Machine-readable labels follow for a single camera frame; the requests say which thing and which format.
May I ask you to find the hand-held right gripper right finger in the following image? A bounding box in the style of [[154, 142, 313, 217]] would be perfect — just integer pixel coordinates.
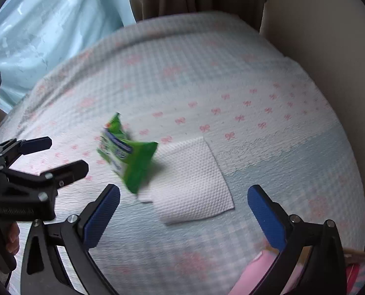
[[228, 184, 346, 295]]

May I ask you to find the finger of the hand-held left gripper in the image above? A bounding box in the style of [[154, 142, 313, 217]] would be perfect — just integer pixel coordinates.
[[3, 160, 89, 201], [3, 136, 53, 162]]

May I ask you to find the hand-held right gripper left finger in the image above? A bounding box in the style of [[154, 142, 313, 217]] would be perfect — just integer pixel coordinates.
[[21, 184, 122, 295]]

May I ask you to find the green snack packet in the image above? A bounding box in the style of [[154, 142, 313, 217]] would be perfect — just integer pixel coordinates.
[[97, 112, 159, 195]]

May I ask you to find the white paper tissue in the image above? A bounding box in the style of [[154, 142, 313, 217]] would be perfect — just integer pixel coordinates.
[[138, 137, 235, 225]]

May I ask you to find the pink patterned cardboard box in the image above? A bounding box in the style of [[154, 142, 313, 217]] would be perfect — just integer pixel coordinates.
[[228, 246, 365, 295]]

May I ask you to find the person's left hand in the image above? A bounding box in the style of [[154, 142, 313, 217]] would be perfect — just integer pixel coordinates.
[[4, 222, 20, 255]]

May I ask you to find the light blue cloth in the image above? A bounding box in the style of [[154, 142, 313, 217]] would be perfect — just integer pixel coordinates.
[[0, 0, 137, 116]]

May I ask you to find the checkered bedsheet with pink bows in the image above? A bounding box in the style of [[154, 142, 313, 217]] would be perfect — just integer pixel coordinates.
[[0, 11, 365, 295]]

